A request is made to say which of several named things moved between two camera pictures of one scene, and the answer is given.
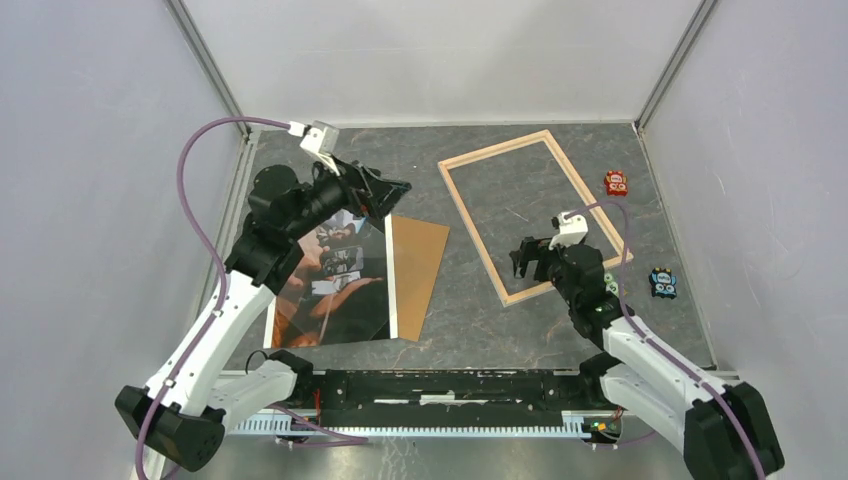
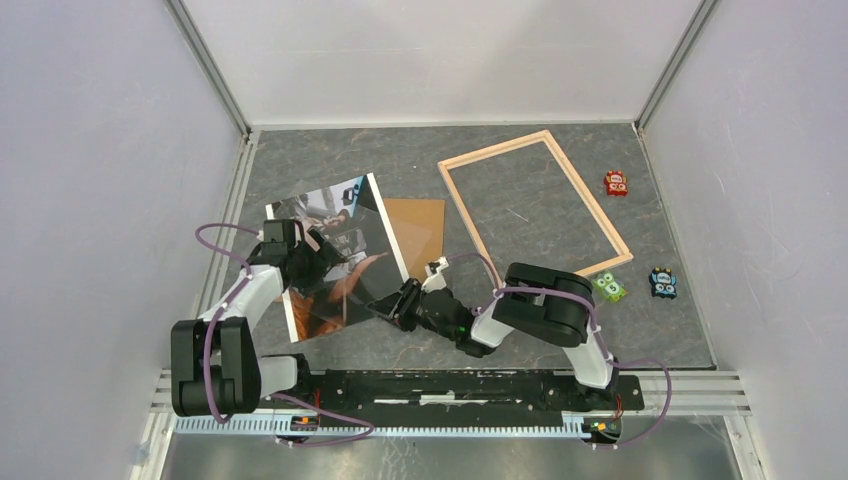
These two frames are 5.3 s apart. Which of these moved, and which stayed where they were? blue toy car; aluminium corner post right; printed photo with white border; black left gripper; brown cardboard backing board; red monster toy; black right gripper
Moved: black right gripper; black left gripper; printed photo with white border; brown cardboard backing board
Stayed: blue toy car; aluminium corner post right; red monster toy
